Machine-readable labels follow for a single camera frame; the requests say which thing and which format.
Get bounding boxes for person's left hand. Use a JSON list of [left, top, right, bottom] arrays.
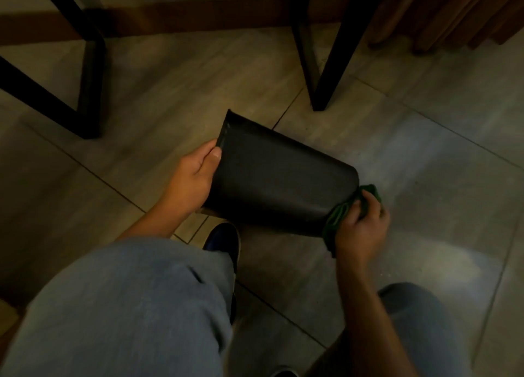
[[159, 139, 222, 220]]

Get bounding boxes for person's right hand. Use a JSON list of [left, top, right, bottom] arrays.
[[335, 189, 391, 263]]

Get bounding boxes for green cleaning cloth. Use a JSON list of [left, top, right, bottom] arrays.
[[322, 184, 383, 259]]

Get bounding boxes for black plastic waste bin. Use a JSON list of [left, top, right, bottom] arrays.
[[201, 109, 361, 238]]

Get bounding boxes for person's right forearm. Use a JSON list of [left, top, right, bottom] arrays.
[[305, 254, 422, 377]]

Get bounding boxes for person's left forearm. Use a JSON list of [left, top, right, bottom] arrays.
[[116, 201, 193, 242]]

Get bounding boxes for dark blue shoe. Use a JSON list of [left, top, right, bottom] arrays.
[[202, 222, 241, 326]]

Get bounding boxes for person's right leg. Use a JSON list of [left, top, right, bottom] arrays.
[[377, 283, 471, 377]]

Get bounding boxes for person's leg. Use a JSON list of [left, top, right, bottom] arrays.
[[377, 283, 471, 377], [0, 237, 236, 377]]

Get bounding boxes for person's left leg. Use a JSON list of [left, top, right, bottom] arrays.
[[0, 237, 236, 377]]

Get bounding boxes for dark shoe tip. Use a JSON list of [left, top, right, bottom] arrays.
[[268, 365, 301, 377]]

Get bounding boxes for brown curtain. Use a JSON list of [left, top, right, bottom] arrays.
[[366, 0, 524, 55]]

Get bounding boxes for black metal table leg frame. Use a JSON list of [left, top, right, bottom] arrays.
[[289, 0, 389, 112], [0, 0, 108, 140]]

